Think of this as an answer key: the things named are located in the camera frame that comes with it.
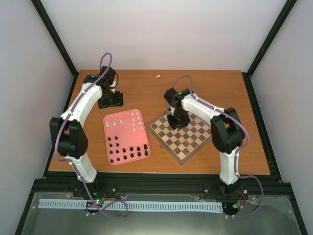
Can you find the wooden chess board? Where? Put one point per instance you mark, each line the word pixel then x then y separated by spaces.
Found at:
pixel 186 142

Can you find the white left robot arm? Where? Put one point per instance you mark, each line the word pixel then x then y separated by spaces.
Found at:
pixel 68 137

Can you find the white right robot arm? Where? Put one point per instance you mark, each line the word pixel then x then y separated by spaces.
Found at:
pixel 227 133

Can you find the pink plastic tray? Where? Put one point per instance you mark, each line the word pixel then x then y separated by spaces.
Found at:
pixel 129 141

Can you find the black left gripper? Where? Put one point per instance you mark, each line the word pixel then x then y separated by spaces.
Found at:
pixel 118 102

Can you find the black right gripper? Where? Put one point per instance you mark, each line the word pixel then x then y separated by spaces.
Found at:
pixel 174 125

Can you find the black aluminium frame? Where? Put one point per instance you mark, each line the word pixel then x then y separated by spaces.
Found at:
pixel 61 181

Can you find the light blue cable duct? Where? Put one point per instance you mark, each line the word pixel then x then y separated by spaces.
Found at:
pixel 135 206

